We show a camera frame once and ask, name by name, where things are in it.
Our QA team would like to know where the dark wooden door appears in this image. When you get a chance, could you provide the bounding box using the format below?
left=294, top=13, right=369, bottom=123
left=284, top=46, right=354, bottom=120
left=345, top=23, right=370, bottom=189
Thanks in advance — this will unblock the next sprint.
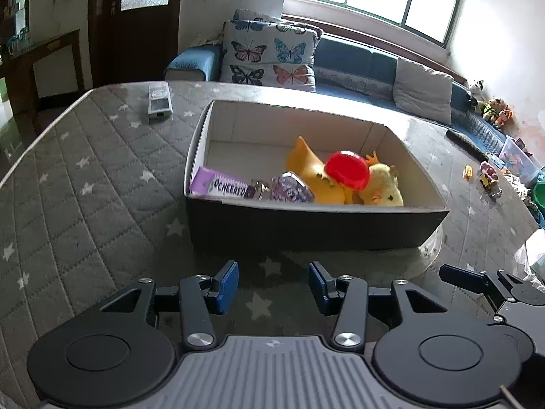
left=88, top=0, right=181, bottom=87

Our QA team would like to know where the black remote control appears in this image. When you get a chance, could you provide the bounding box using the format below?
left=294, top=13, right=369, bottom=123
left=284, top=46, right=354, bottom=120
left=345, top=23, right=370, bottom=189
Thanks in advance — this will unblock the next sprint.
left=445, top=129, right=488, bottom=163

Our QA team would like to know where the grey cardboard box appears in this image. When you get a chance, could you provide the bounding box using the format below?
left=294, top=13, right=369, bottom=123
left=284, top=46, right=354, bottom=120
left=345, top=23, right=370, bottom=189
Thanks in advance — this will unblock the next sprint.
left=184, top=100, right=449, bottom=250

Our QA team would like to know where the orange dinosaur toy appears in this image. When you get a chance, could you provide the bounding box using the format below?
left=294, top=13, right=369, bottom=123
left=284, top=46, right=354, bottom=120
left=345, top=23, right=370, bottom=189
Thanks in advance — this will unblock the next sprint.
left=285, top=137, right=345, bottom=205

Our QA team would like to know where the yellow plush chick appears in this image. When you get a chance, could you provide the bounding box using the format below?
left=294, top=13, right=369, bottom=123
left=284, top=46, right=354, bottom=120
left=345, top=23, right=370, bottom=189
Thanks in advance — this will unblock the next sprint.
left=356, top=152, right=404, bottom=207

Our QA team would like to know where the small yellow toy piece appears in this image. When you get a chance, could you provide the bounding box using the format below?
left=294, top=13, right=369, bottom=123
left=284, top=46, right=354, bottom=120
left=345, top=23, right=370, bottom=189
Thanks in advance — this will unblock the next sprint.
left=463, top=164, right=473, bottom=180

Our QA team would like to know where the stuffed toys pile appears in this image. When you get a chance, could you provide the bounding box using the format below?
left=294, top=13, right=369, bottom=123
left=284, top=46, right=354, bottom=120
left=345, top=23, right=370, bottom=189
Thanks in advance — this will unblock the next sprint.
left=469, top=79, right=514, bottom=131

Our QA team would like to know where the green plastic bowl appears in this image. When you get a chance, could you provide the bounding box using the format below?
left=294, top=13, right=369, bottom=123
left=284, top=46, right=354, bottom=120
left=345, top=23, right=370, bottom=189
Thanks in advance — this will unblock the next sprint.
left=531, top=181, right=545, bottom=215

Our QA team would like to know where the wooden side table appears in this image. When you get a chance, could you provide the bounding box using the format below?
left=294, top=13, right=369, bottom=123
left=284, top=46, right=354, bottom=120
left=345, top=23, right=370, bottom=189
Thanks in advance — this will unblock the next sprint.
left=1, top=30, right=86, bottom=135

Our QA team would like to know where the grey sofa cushion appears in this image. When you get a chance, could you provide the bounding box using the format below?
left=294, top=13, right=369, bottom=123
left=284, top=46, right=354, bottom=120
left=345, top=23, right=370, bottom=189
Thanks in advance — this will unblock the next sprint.
left=393, top=57, right=454, bottom=125

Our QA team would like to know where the red ball toy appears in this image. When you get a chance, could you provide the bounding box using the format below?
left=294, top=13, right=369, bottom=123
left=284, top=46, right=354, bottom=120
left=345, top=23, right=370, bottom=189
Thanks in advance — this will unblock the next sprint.
left=324, top=151, right=370, bottom=191

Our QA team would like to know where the crumpled plastic bag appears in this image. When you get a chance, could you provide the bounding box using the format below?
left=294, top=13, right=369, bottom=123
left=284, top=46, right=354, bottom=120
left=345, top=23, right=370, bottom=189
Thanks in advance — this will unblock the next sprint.
left=514, top=228, right=545, bottom=288

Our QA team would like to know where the clear plastic storage box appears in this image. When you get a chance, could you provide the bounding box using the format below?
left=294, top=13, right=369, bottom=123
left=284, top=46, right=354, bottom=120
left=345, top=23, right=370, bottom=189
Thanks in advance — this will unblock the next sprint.
left=499, top=136, right=543, bottom=187

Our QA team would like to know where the butterfly print pillow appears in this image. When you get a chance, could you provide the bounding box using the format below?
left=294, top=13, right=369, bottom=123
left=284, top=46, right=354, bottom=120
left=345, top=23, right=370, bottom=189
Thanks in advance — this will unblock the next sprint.
left=220, top=16, right=322, bottom=92

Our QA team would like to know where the shelf with items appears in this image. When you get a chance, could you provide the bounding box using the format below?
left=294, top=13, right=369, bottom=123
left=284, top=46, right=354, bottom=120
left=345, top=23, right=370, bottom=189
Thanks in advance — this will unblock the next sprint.
left=1, top=0, right=29, bottom=55

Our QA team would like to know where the purple cheers card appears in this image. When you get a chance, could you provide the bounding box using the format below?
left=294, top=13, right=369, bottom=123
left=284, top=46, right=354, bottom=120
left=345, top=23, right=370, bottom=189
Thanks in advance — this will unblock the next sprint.
left=190, top=167, right=256, bottom=198

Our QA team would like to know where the white remote control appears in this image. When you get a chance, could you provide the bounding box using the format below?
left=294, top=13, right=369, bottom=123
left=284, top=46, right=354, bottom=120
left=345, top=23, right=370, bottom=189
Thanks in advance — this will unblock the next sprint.
left=148, top=81, right=173, bottom=118

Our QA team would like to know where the small toy car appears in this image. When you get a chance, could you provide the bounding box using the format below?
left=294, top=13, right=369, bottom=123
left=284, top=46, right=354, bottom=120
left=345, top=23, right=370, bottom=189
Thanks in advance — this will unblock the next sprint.
left=479, top=162, right=502, bottom=199

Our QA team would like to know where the grey quilted star cover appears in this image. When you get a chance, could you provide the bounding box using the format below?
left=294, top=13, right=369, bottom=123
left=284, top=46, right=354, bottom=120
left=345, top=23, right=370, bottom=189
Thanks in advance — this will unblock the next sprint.
left=1, top=82, right=538, bottom=408

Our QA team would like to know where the clear glitter cube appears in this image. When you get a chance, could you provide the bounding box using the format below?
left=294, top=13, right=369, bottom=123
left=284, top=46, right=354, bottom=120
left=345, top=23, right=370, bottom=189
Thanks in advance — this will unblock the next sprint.
left=250, top=171, right=315, bottom=203

